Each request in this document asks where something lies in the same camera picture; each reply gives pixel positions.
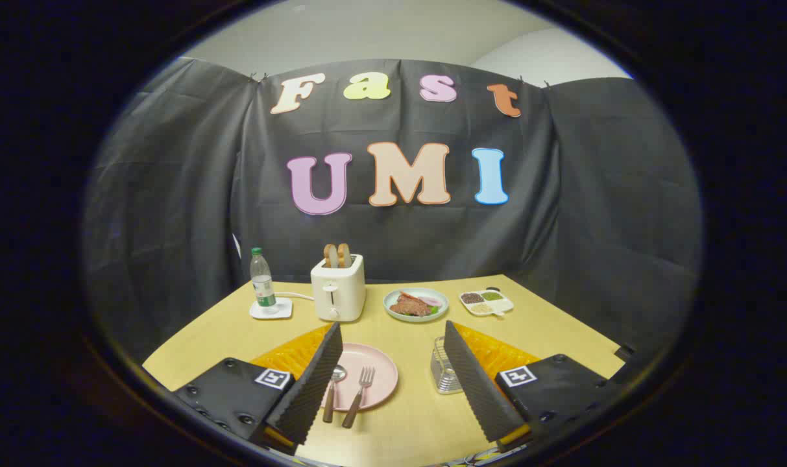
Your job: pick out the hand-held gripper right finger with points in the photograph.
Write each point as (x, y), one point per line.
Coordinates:
(477, 383)

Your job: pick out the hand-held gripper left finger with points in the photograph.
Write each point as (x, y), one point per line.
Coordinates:
(312, 389)

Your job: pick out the pink plate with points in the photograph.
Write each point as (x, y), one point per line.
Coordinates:
(381, 370)

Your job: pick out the white divided grain tray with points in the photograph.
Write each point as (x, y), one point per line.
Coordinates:
(498, 305)

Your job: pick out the pale green food plate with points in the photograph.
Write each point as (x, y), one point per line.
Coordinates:
(440, 311)

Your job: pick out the white square coaster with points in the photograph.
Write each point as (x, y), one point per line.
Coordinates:
(283, 310)

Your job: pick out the pink ham slice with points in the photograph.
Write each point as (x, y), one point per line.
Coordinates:
(433, 301)

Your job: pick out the brown meat slice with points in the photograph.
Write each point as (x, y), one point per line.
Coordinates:
(411, 306)

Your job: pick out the white toaster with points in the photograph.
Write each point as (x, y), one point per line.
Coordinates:
(344, 292)

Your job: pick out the clear plastic water bottle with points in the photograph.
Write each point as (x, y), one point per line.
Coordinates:
(262, 285)

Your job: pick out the black table clamp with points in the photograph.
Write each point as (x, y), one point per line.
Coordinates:
(624, 352)

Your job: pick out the black backdrop cloth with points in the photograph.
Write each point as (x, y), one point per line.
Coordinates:
(172, 194)

